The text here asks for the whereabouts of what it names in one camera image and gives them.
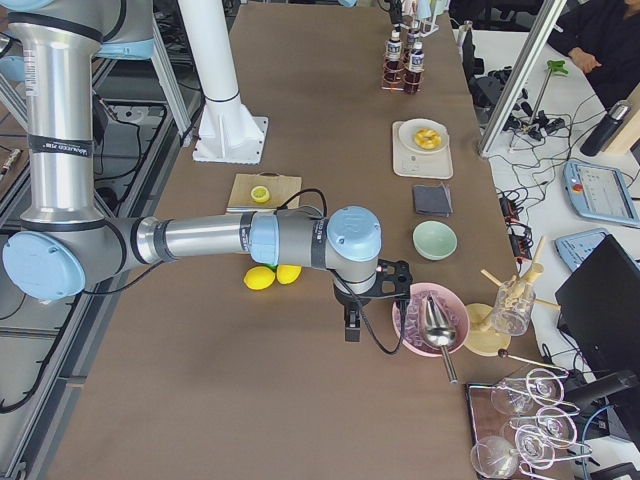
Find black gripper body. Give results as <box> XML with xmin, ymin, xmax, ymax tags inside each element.
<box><xmin>334</xmin><ymin>259</ymin><xmax>412</xmax><ymax>305</ymax></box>

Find tea bottle carried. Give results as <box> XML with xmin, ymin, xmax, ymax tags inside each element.
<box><xmin>384</xmin><ymin>30</ymin><xmax>403</xmax><ymax>82</ymax></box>

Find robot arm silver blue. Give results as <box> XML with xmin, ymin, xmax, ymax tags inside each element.
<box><xmin>2</xmin><ymin>1</ymin><xmax>412</xmax><ymax>342</ymax></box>

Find cream rabbit tray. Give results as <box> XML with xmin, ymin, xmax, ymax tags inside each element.
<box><xmin>392</xmin><ymin>118</ymin><xmax>453</xmax><ymax>180</ymax></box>

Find wine glass rack tray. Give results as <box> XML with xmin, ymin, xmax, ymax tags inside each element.
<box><xmin>465</xmin><ymin>366</ymin><xmax>592</xmax><ymax>479</ymax></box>

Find tea bottle front rack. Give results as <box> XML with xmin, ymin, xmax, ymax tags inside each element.
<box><xmin>403</xmin><ymin>41</ymin><xmax>424</xmax><ymax>94</ymax></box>

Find tea bottle rack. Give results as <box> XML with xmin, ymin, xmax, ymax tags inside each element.
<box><xmin>404</xmin><ymin>20</ymin><xmax>420</xmax><ymax>52</ymax></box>
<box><xmin>403</xmin><ymin>41</ymin><xmax>424</xmax><ymax>94</ymax></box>

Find tea bottle back rack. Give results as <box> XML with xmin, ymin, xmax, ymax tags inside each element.
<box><xmin>404</xmin><ymin>20</ymin><xmax>420</xmax><ymax>52</ymax></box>

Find mint green bowl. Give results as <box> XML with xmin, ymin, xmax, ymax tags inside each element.
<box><xmin>412</xmin><ymin>221</ymin><xmax>458</xmax><ymax>261</ymax></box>

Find pink ice bowl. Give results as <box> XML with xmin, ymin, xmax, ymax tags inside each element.
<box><xmin>403</xmin><ymin>282</ymin><xmax>470</xmax><ymax>358</ymax></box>

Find metal ice scoop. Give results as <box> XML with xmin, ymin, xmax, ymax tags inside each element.
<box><xmin>423</xmin><ymin>295</ymin><xmax>458</xmax><ymax>384</ymax></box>

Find yellow lemon far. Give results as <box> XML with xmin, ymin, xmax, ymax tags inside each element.
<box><xmin>276</xmin><ymin>264</ymin><xmax>302</xmax><ymax>285</ymax></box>

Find yellow lemon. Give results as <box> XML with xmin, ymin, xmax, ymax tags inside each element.
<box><xmin>243</xmin><ymin>265</ymin><xmax>276</xmax><ymax>291</ymax></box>
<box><xmin>276</xmin><ymin>264</ymin><xmax>302</xmax><ymax>285</ymax></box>

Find grey folded cloth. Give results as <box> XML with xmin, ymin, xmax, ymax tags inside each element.
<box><xmin>412</xmin><ymin>183</ymin><xmax>453</xmax><ymax>217</ymax></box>

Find yellow lemon near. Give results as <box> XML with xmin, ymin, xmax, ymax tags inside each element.
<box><xmin>243</xmin><ymin>265</ymin><xmax>276</xmax><ymax>291</ymax></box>

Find wooden cup tree stand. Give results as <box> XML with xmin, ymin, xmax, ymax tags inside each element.
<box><xmin>464</xmin><ymin>236</ymin><xmax>560</xmax><ymax>356</ymax></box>

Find clear glass mug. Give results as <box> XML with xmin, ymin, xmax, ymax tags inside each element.
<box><xmin>489</xmin><ymin>280</ymin><xmax>535</xmax><ymax>336</ymax></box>

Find glazed twisted donut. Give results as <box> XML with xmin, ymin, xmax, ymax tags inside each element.
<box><xmin>413</xmin><ymin>128</ymin><xmax>442</xmax><ymax>151</ymax></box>

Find white round plate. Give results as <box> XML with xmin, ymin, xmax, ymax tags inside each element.
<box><xmin>398</xmin><ymin>119</ymin><xmax>449</xmax><ymax>154</ymax></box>

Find half lemon slice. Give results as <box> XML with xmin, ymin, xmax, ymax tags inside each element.
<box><xmin>250</xmin><ymin>185</ymin><xmax>271</xmax><ymax>204</ymax></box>

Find bamboo cutting board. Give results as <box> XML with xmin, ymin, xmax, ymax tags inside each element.
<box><xmin>226</xmin><ymin>173</ymin><xmax>302</xmax><ymax>213</ymax></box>

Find blue teach pendant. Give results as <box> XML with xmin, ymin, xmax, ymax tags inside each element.
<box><xmin>554</xmin><ymin>228</ymin><xmax>610</xmax><ymax>272</ymax></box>
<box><xmin>563</xmin><ymin>160</ymin><xmax>639</xmax><ymax>228</ymax></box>

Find black laptop monitor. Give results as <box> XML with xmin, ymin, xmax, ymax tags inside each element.
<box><xmin>555</xmin><ymin>235</ymin><xmax>639</xmax><ymax>373</ymax></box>

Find black thermos bottle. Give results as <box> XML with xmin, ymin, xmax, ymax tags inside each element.
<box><xmin>580</xmin><ymin>99</ymin><xmax>632</xmax><ymax>157</ymax></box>

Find seated person dark clothes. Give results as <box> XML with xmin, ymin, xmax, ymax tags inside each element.
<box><xmin>547</xmin><ymin>0</ymin><xmax>639</xmax><ymax>108</ymax></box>

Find copper wire bottle rack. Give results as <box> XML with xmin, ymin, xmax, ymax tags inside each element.
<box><xmin>381</xmin><ymin>50</ymin><xmax>425</xmax><ymax>94</ymax></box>

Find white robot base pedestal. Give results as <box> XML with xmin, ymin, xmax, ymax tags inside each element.
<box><xmin>179</xmin><ymin>0</ymin><xmax>268</xmax><ymax>165</ymax></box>

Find aluminium frame post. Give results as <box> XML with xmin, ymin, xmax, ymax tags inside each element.
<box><xmin>478</xmin><ymin>0</ymin><xmax>566</xmax><ymax>158</ymax></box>

